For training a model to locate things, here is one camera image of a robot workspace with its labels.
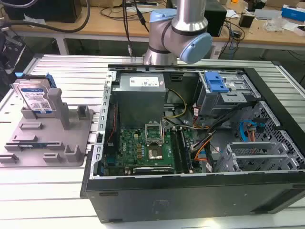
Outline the RAM slot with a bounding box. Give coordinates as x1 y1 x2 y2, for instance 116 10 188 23
170 128 185 173
179 128 193 170

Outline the expansion slot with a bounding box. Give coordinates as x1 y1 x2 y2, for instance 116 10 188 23
132 167 175 174

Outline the metal drive cage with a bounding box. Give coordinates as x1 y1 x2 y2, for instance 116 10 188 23
193 71 262 118

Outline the blue drive bay latch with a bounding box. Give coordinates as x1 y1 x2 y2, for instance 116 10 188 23
204 71 229 94

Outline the black hanging cable with plug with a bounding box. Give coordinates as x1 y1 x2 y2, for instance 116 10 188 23
122 0 134 57

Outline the silver expansion slot bracket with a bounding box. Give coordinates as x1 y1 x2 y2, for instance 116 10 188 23
226 141 275 154

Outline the grey power supply unit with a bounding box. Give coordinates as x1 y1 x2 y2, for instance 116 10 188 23
112 73 166 128

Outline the black open PC case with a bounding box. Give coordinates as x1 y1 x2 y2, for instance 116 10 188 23
80 62 305 224

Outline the small black cube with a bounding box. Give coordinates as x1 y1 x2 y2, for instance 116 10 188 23
238 13 254 27

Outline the green motherboard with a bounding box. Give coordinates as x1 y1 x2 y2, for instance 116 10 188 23
102 124 194 176

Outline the orange wire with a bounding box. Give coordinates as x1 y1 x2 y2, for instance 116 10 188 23
247 125 257 149

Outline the blue SATA wire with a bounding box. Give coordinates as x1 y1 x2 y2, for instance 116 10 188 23
239 120 264 145

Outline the wooden desk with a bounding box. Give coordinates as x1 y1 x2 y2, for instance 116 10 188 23
4 0 305 51

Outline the red wire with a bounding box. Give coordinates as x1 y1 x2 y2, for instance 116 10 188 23
106 102 119 146

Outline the CPU socket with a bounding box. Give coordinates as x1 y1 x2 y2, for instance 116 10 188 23
147 147 163 161

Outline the blue and white box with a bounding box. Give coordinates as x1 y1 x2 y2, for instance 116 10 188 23
281 4 305 23

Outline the RAM stick on rack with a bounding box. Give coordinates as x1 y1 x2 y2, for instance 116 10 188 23
4 142 61 148

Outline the black and yellow wire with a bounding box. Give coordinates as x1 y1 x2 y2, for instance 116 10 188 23
164 88 188 119

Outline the black equipment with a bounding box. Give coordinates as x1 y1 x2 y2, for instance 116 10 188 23
0 28 34 101

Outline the hard disk in blue carrier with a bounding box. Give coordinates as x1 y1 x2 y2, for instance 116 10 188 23
10 73 53 115

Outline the black box on desk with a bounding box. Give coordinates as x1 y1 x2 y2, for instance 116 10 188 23
204 4 227 37

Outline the metal socket cover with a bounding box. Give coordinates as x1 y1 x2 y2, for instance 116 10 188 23
144 120 165 146

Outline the grey parts rack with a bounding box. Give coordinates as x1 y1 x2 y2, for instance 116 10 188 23
0 87 95 167

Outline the black sleeved wire bundle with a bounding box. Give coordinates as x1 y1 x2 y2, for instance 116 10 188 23
190 100 260 153

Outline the thick black cable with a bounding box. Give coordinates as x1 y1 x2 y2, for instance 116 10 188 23
0 0 92 33

